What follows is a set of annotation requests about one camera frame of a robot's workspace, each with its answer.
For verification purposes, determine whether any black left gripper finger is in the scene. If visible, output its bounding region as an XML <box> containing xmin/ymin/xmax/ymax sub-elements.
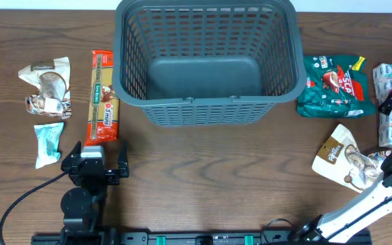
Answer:
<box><xmin>69</xmin><ymin>141</ymin><xmax>82</xmax><ymax>157</ymax></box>
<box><xmin>117</xmin><ymin>142</ymin><xmax>129</xmax><ymax>170</ymax></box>

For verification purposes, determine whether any beige dried mushroom bag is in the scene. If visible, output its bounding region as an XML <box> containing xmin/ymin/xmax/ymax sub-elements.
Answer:
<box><xmin>312</xmin><ymin>124</ymin><xmax>392</xmax><ymax>193</ymax></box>

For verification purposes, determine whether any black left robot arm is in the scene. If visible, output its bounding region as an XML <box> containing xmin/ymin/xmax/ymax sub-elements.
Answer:
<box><xmin>61</xmin><ymin>142</ymin><xmax>129</xmax><ymax>234</ymax></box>

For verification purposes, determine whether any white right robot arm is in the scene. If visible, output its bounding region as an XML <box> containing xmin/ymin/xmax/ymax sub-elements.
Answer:
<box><xmin>295</xmin><ymin>153</ymin><xmax>392</xmax><ymax>244</ymax></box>

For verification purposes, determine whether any small light teal packet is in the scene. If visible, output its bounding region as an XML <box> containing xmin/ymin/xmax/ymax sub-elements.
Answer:
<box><xmin>34</xmin><ymin>122</ymin><xmax>64</xmax><ymax>169</ymax></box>

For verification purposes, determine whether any San Remo spaghetti packet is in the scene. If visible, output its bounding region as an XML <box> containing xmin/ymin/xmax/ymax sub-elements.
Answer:
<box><xmin>84</xmin><ymin>50</ymin><xmax>120</xmax><ymax>146</ymax></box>

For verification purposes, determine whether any crumpled beige mushroom bag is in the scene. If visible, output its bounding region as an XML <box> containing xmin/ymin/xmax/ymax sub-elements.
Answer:
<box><xmin>18</xmin><ymin>57</ymin><xmax>72</xmax><ymax>120</ymax></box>

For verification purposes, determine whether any green Nescafe coffee bag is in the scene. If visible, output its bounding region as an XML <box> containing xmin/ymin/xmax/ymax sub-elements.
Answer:
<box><xmin>297</xmin><ymin>54</ymin><xmax>376</xmax><ymax>118</ymax></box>

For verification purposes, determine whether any grey plastic basket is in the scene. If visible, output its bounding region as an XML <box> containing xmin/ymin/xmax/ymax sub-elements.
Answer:
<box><xmin>112</xmin><ymin>0</ymin><xmax>306</xmax><ymax>127</ymax></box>

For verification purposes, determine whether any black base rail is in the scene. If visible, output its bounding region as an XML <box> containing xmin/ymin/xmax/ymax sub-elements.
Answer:
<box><xmin>31</xmin><ymin>229</ymin><xmax>374</xmax><ymax>245</ymax></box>

